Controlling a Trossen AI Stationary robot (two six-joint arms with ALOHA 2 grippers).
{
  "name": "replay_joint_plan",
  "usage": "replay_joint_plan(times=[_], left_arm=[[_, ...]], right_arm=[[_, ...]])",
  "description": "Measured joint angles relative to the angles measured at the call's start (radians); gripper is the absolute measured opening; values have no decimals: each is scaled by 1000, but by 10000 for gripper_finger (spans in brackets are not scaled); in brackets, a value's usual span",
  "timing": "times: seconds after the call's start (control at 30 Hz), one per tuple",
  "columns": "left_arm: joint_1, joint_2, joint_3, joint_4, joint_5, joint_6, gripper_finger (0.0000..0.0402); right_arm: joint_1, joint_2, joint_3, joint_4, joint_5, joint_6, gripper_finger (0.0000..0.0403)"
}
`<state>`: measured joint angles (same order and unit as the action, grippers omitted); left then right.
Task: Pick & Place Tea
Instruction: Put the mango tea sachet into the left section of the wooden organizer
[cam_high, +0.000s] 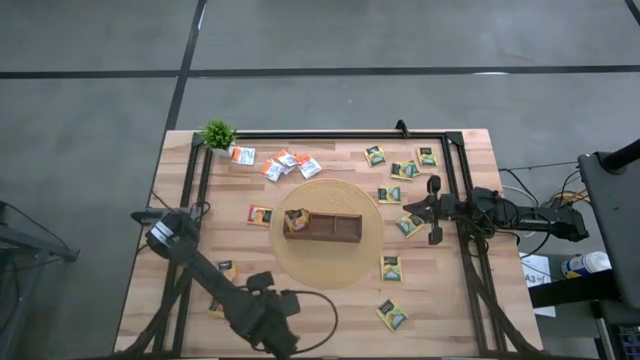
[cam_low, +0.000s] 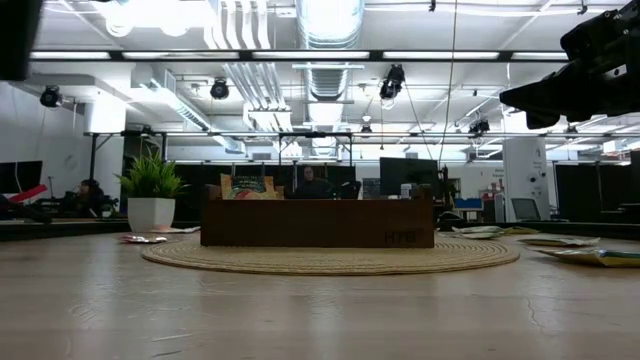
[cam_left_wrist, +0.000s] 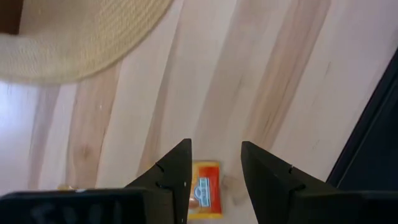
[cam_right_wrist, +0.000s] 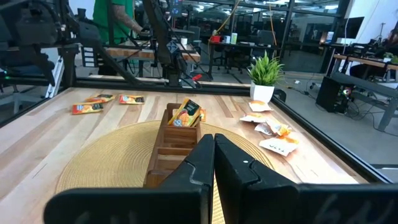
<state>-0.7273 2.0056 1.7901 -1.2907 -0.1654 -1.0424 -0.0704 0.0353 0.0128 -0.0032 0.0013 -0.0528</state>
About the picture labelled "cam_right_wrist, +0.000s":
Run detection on white orange tea packet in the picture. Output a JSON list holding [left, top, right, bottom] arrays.
[[239, 112, 268, 124], [266, 118, 293, 137], [254, 122, 275, 136], [248, 100, 274, 113], [258, 136, 300, 157]]

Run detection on dark office chair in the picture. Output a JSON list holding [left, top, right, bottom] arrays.
[[0, 46, 57, 86]]

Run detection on black office desk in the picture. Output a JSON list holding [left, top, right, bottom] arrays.
[[206, 40, 282, 80]]

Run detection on silver aluminium bracket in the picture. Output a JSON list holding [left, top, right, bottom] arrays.
[[45, 55, 66, 99]]

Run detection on person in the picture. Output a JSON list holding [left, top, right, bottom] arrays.
[[92, 0, 149, 44]]

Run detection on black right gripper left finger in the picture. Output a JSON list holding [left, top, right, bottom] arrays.
[[160, 133, 216, 224]]

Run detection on grey desk with wooden top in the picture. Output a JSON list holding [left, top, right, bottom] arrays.
[[329, 53, 398, 133]]

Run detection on wooden workbench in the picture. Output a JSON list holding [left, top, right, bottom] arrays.
[[104, 43, 201, 63]]

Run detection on blue lit screen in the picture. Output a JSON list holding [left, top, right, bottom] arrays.
[[169, 0, 184, 18]]

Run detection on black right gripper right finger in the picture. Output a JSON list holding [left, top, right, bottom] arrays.
[[214, 133, 300, 224]]

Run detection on black monitor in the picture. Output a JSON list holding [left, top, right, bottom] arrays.
[[341, 16, 365, 40]]

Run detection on brown wooden tea caddy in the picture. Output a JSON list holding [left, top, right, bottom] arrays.
[[143, 102, 203, 189]]

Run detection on green plant in white pot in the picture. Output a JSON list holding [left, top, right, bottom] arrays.
[[247, 51, 284, 103]]

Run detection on black computer tower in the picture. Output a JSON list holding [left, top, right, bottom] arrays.
[[315, 76, 355, 114]]

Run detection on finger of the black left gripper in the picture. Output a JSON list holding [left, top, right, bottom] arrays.
[[32, 49, 56, 86]]

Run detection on black stand with white labels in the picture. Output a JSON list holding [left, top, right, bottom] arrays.
[[80, 43, 105, 75]]

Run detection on round woven straw placemat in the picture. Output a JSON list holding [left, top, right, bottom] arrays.
[[55, 119, 276, 224]]

